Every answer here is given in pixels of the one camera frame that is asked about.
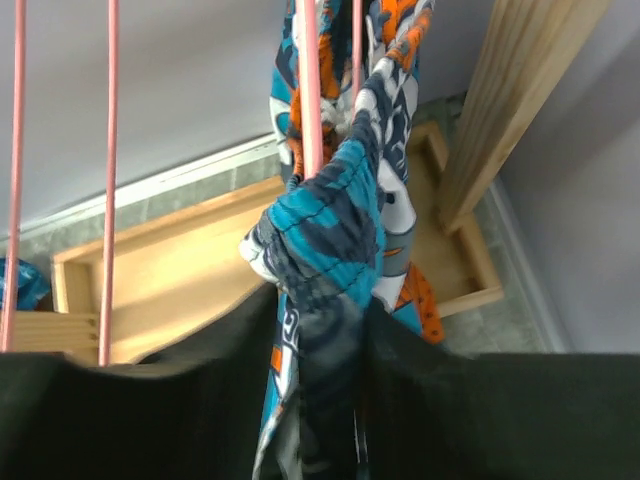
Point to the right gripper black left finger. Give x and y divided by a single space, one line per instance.
189 411

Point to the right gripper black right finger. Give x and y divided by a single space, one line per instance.
431 414

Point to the blue orange patterned shorts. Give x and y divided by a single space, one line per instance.
338 242

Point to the pink wire hanger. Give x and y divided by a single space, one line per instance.
104 351
309 78
12 260

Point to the wooden hanger rack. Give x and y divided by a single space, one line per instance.
176 273

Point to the blue patterned garment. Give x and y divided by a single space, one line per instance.
32 287

